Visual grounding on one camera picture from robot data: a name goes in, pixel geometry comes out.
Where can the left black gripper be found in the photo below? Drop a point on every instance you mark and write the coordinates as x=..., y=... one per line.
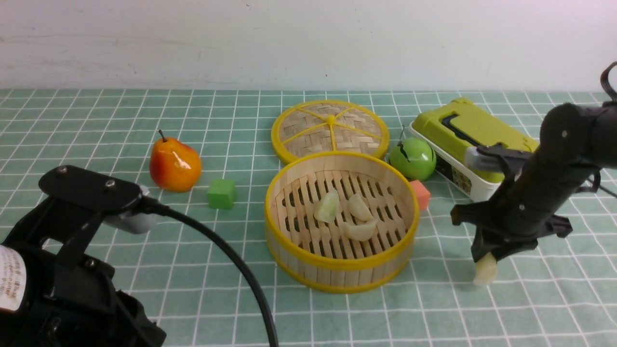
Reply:
x=54, y=295

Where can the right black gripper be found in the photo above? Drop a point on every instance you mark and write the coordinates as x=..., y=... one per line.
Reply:
x=524, y=208

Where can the translucent green dumpling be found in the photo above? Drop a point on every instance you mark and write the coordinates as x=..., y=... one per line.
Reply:
x=485, y=270

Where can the white crescent dumpling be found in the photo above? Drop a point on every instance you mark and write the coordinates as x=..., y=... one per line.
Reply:
x=362, y=232

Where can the pale green-filled dumpling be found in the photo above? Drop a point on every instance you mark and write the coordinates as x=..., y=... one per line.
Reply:
x=328, y=208

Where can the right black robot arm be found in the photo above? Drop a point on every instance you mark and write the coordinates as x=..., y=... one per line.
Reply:
x=576, y=143

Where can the bamboo steamer tray yellow rim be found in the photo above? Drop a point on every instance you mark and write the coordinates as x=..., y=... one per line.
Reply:
x=315, y=253

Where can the woven bamboo steamer lid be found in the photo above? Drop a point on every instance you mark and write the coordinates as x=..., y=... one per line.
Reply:
x=325, y=126

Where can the white box green lid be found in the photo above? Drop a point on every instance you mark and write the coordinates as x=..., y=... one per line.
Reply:
x=451, y=129

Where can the orange foam cube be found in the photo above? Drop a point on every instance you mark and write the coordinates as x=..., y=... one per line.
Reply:
x=422, y=194

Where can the green toy apple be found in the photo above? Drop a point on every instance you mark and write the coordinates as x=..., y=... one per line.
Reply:
x=413, y=158

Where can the orange toy pear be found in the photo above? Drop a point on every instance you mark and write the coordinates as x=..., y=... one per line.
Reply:
x=173, y=165

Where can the green checkered tablecloth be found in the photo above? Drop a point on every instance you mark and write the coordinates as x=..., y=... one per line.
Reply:
x=561, y=295

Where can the green foam cube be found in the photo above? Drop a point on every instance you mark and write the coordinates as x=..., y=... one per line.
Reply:
x=221, y=194

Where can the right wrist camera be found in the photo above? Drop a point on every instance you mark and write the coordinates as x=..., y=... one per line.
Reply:
x=496, y=158

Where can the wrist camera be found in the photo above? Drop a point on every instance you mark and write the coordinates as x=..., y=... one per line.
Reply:
x=496, y=158
x=116, y=199

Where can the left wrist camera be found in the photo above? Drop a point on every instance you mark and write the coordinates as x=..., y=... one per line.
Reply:
x=116, y=199

